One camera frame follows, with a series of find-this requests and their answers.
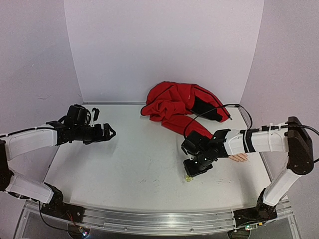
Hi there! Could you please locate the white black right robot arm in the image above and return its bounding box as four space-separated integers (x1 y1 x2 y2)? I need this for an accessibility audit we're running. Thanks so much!
181 117 319 220

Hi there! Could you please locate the clear nail polish bottle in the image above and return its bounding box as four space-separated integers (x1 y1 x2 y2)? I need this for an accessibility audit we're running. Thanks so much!
184 175 193 183

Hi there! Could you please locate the red black sports jacket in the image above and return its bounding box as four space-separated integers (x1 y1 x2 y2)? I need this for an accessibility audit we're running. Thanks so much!
141 81 231 138

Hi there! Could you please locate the mannequin hand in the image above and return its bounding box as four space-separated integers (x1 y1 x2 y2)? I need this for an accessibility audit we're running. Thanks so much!
228 153 248 162

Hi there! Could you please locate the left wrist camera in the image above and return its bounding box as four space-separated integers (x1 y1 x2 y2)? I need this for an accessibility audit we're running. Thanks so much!
64 104 100 126

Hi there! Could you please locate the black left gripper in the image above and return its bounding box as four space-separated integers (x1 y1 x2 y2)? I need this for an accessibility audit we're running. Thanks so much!
74 123 117 145

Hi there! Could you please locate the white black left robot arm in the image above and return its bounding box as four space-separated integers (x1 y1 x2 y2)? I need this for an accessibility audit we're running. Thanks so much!
0 121 116 218

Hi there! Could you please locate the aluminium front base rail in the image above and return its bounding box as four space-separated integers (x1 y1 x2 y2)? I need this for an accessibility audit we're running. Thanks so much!
25 199 301 239

